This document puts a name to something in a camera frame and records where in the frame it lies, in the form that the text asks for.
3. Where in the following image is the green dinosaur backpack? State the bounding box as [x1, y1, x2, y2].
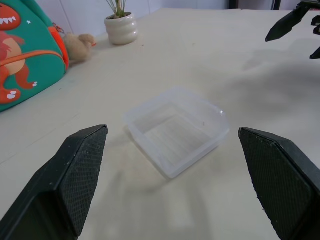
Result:
[0, 0, 70, 113]

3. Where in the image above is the dark frame behind table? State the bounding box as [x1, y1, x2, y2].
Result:
[227, 0, 283, 11]

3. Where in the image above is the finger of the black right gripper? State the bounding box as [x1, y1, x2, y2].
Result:
[265, 2, 312, 43]
[309, 46, 320, 60]

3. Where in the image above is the white ribbed plant pot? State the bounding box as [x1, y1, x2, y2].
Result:
[104, 12, 139, 46]

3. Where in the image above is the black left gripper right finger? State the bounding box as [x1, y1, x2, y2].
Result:
[237, 127, 320, 240]

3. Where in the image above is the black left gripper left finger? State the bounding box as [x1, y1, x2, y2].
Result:
[0, 124, 109, 240]

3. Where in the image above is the green potted plant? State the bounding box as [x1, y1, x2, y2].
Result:
[106, 0, 127, 19]

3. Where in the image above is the clear square plastic container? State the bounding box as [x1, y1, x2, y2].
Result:
[122, 85, 231, 180]

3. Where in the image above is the beige plush toy keychain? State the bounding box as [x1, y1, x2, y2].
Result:
[62, 33, 97, 68]

